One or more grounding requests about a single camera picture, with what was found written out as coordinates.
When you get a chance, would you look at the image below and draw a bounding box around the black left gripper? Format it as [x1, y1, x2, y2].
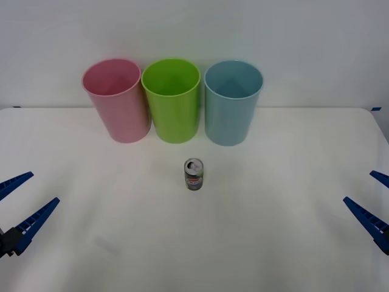
[0, 171, 61, 260]

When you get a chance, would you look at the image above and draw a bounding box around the black drink can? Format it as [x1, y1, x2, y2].
[184, 158, 204, 192]

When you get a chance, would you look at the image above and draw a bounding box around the green plastic bin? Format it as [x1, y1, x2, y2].
[140, 58, 202, 144]

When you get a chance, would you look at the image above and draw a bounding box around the pale blue plastic bin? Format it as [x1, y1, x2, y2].
[204, 59, 264, 147]

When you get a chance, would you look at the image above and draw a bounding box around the pink plastic bin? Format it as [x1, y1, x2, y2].
[81, 58, 152, 144]

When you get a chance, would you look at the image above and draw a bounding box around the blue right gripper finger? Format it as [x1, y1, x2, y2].
[369, 170, 389, 187]
[342, 196, 389, 256]

